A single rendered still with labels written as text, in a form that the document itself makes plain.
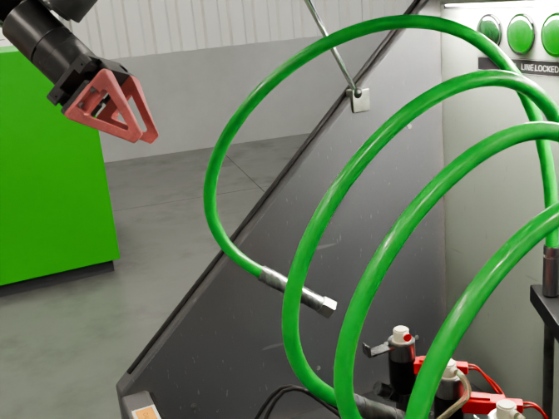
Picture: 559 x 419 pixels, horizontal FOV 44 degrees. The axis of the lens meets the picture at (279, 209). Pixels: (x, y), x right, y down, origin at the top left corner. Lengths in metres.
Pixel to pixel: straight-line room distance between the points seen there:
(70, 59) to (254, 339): 0.48
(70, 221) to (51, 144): 0.44
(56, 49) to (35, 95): 3.06
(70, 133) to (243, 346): 2.99
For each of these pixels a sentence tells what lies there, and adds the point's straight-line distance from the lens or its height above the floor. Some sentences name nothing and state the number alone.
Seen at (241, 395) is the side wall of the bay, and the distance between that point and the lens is 1.07.
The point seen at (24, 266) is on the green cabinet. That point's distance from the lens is 4.06.
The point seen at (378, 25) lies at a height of 1.42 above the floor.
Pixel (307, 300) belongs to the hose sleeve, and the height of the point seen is 1.12.
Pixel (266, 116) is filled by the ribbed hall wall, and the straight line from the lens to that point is 7.37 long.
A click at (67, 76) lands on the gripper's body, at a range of 0.78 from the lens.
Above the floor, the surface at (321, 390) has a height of 1.13.
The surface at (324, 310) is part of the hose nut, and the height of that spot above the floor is 1.11.
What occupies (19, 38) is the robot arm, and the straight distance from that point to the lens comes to 0.85.
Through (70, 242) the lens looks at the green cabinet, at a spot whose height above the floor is 0.24.
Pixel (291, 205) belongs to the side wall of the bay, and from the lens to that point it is 0.99.
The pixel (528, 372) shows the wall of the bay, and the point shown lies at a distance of 1.07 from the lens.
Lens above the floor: 1.45
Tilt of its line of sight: 17 degrees down
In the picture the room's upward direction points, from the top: 5 degrees counter-clockwise
